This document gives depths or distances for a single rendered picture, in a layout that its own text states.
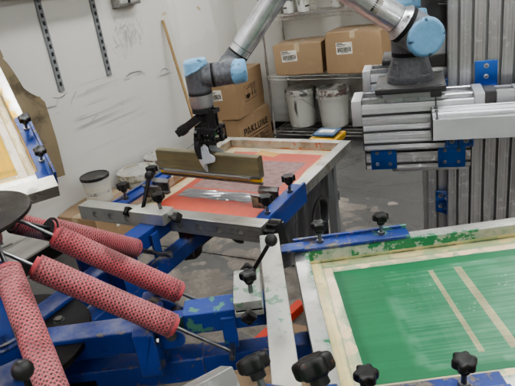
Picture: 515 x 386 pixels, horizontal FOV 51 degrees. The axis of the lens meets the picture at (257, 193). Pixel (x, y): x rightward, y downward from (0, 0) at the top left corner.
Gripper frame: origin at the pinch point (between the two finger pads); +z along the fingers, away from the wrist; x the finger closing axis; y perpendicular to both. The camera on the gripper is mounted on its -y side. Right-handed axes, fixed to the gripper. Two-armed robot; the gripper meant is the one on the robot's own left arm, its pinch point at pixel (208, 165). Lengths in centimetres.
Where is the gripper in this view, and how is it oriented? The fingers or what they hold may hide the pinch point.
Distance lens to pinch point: 182.5
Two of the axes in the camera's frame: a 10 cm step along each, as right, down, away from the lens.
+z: 1.4, 9.1, 3.8
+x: 4.6, -4.0, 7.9
